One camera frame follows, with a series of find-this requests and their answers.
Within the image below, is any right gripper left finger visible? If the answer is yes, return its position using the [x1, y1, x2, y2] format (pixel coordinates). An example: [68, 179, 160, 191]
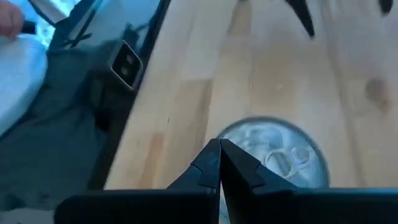
[54, 139, 222, 224]

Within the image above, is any person's hand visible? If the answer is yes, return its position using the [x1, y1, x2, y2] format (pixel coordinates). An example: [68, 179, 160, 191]
[0, 0, 25, 41]

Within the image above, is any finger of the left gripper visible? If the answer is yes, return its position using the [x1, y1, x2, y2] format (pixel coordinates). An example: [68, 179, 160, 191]
[285, 0, 317, 39]
[377, 0, 394, 16]

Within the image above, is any green solid white albacore can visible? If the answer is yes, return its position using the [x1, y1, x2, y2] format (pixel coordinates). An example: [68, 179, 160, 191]
[216, 116, 330, 224]

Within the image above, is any black handle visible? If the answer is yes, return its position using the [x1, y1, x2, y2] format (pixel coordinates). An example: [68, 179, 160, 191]
[21, 19, 37, 35]

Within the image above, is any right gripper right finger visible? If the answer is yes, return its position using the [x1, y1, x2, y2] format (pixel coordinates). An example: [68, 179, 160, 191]
[220, 139, 398, 224]

